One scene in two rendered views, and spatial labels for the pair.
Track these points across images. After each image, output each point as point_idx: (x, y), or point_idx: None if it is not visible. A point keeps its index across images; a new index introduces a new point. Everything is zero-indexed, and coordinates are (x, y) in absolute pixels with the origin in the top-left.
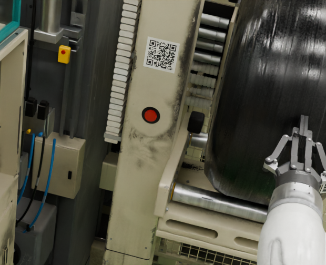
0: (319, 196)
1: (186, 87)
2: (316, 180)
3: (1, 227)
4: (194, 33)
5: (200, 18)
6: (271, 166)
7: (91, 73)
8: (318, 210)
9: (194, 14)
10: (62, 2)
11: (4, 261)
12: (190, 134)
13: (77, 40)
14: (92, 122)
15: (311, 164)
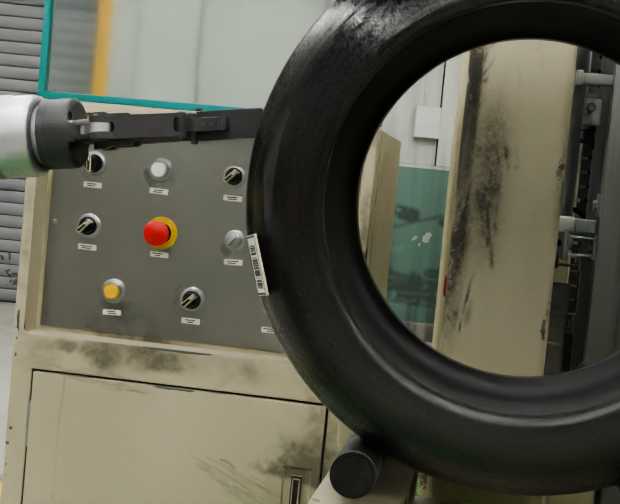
0: (20, 105)
1: (522, 253)
2: (63, 107)
3: (279, 418)
4: (476, 108)
5: (547, 108)
6: None
7: (619, 325)
8: None
9: (468, 69)
10: None
11: (290, 500)
12: None
13: (578, 236)
14: None
15: (115, 113)
